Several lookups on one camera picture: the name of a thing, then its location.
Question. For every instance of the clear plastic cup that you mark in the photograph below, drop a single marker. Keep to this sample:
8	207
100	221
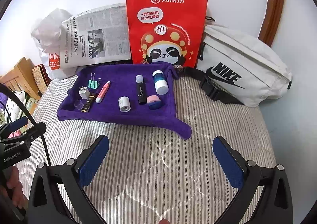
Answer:
79	105

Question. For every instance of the white USB charger plug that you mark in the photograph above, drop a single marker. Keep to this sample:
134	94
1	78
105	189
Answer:
84	92

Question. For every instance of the red panda paper bag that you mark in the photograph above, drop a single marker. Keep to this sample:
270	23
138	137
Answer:
166	30

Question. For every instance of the white Nike waist bag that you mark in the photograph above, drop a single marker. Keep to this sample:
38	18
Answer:
236	68

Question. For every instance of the white Miniso plastic bag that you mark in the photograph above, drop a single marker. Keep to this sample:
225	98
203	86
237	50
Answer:
47	35

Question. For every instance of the wooden bed frame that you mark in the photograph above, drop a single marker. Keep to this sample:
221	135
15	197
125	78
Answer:
271	21

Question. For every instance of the black gold chocolate bar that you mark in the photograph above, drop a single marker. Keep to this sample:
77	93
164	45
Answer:
89	102

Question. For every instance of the teal binder clip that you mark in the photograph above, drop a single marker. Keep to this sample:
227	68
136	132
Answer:
94	83

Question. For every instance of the left hand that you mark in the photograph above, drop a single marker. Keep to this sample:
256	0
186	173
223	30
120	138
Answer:
13	183

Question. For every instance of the small white tape roll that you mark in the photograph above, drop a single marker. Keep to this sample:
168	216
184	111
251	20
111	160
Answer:
124	104

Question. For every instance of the folded newspaper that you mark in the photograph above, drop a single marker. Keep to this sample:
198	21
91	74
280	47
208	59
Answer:
95	36

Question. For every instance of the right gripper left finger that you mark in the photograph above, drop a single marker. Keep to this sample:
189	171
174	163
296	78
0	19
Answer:
46	204

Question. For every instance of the purple towel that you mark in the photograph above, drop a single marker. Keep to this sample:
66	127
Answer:
129	94

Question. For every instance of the blue white bottle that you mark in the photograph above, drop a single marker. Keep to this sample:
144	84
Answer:
160	83

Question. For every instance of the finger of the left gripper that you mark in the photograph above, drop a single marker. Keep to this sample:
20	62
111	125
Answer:
16	132

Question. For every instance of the pink blue round container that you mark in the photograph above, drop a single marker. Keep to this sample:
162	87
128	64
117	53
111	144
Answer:
153	102

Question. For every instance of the black tube white cap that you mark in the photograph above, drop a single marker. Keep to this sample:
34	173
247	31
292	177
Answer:
141	90

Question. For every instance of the brown patterned book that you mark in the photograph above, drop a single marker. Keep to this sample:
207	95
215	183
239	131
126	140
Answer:
41	78

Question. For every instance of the pink white pen tube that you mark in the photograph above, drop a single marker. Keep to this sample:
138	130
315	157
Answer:
103	92

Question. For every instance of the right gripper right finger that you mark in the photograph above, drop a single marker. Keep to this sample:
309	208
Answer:
275	202

